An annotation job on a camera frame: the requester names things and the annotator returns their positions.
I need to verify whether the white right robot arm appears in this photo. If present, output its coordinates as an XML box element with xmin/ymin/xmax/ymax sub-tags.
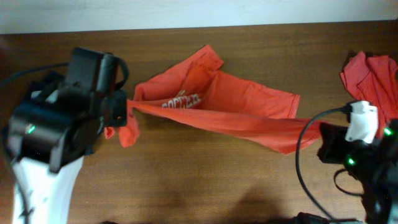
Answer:
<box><xmin>318</xmin><ymin>119</ymin><xmax>397</xmax><ymax>224</ymax></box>

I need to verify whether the light grey folded garment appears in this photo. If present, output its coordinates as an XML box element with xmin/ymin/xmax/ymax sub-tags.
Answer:
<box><xmin>30</xmin><ymin>90</ymin><xmax>58</xmax><ymax>103</ymax></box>

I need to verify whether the orange soccer t-shirt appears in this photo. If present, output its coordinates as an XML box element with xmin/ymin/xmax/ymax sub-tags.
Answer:
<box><xmin>104</xmin><ymin>45</ymin><xmax>320</xmax><ymax>154</ymax></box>

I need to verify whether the navy folded garment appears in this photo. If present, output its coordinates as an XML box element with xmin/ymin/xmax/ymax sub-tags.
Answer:
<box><xmin>1</xmin><ymin>71</ymin><xmax>65</xmax><ymax>148</ymax></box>

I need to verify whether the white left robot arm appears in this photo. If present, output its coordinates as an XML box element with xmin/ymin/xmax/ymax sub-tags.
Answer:
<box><xmin>2</xmin><ymin>47</ymin><xmax>129</xmax><ymax>223</ymax></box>

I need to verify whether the red shirt pile right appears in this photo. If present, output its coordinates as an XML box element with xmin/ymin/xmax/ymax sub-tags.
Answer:
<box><xmin>340</xmin><ymin>52</ymin><xmax>397</xmax><ymax>138</ymax></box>

